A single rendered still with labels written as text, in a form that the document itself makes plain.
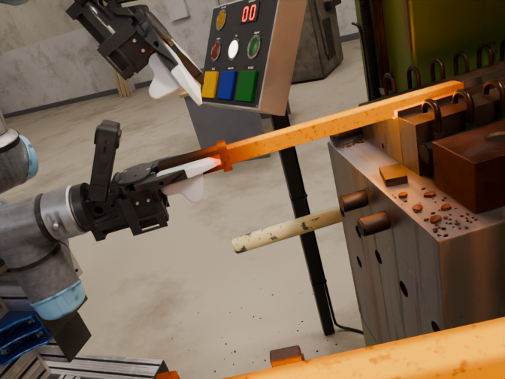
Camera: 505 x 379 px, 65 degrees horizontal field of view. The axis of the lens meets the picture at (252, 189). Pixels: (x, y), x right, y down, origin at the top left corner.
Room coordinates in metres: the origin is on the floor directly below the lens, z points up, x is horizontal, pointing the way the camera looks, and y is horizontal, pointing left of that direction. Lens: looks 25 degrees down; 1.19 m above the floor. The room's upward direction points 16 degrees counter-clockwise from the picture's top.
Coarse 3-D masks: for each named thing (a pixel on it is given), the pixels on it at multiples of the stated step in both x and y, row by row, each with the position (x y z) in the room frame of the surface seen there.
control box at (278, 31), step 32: (256, 0) 1.07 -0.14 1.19; (288, 0) 0.99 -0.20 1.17; (224, 32) 1.18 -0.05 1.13; (256, 32) 1.03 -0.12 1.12; (288, 32) 0.98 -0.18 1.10; (224, 64) 1.14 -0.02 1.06; (256, 64) 0.99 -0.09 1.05; (288, 64) 0.98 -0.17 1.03; (256, 96) 0.95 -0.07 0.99; (288, 96) 0.97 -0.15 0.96
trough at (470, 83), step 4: (496, 72) 0.59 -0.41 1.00; (500, 72) 0.59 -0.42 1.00; (504, 72) 0.59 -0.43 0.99; (484, 76) 0.59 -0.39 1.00; (488, 76) 0.59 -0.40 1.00; (492, 76) 0.59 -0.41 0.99; (496, 76) 0.59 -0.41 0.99; (500, 76) 0.59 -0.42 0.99; (504, 76) 0.59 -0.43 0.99; (468, 80) 0.59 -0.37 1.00; (472, 80) 0.59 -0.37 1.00; (476, 80) 0.59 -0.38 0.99; (480, 80) 0.59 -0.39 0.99; (484, 80) 0.59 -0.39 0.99; (464, 84) 0.59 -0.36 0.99; (468, 84) 0.59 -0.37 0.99; (472, 84) 0.59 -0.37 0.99; (476, 84) 0.59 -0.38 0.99; (464, 88) 0.58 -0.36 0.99
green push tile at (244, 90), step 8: (240, 72) 1.03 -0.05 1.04; (248, 72) 1.00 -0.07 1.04; (256, 72) 0.97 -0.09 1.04; (240, 80) 1.02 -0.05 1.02; (248, 80) 0.99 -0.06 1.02; (256, 80) 0.97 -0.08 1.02; (240, 88) 1.01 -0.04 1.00; (248, 88) 0.98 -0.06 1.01; (240, 96) 1.00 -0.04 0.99; (248, 96) 0.97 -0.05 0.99
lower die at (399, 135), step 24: (480, 72) 0.64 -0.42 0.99; (384, 96) 0.69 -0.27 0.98; (480, 96) 0.52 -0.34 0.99; (384, 120) 0.59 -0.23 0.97; (408, 120) 0.51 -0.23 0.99; (432, 120) 0.49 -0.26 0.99; (456, 120) 0.49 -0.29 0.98; (480, 120) 0.49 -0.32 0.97; (384, 144) 0.60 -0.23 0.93; (408, 144) 0.51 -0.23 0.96; (432, 168) 0.49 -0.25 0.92
